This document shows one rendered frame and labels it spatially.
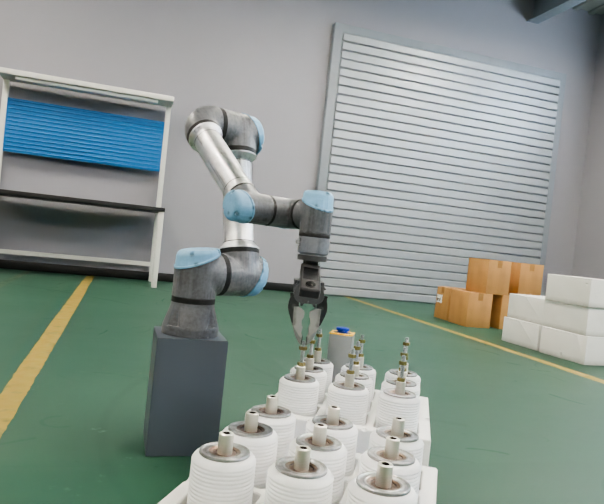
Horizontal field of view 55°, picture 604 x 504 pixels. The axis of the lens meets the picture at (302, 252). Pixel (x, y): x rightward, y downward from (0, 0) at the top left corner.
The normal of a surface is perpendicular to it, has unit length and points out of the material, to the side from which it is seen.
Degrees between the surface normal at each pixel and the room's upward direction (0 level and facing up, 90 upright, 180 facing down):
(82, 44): 90
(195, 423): 90
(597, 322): 90
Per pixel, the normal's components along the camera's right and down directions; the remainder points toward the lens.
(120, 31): 0.29, 0.04
